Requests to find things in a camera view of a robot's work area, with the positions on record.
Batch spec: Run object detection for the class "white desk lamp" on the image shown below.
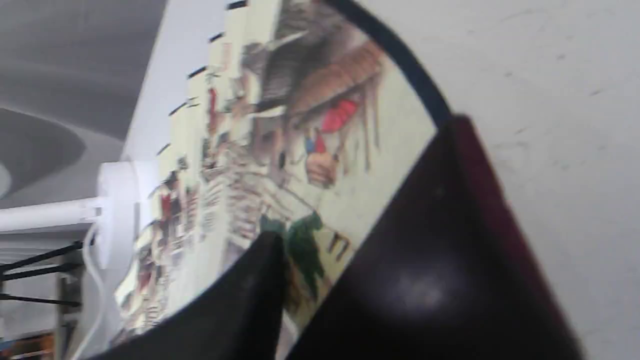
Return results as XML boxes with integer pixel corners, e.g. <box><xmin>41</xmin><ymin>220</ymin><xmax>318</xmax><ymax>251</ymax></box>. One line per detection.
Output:
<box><xmin>0</xmin><ymin>161</ymin><xmax>160</xmax><ymax>269</ymax></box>

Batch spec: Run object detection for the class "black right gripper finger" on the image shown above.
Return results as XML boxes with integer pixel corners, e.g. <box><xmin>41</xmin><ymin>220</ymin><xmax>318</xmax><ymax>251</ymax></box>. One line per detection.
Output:
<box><xmin>94</xmin><ymin>232</ymin><xmax>286</xmax><ymax>360</ymax></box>

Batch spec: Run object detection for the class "painted paper folding fan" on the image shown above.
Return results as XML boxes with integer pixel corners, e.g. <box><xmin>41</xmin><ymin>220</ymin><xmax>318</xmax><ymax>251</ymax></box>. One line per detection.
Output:
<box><xmin>107</xmin><ymin>0</ymin><xmax>586</xmax><ymax>360</ymax></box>

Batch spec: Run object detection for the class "white lamp power cable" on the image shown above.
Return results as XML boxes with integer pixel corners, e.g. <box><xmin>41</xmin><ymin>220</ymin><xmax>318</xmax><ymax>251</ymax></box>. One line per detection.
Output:
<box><xmin>70</xmin><ymin>222</ymin><xmax>108</xmax><ymax>360</ymax></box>

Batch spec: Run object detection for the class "grey backdrop curtain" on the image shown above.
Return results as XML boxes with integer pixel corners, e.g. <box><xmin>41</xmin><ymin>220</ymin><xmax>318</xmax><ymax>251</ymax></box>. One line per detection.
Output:
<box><xmin>0</xmin><ymin>0</ymin><xmax>167</xmax><ymax>208</ymax></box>

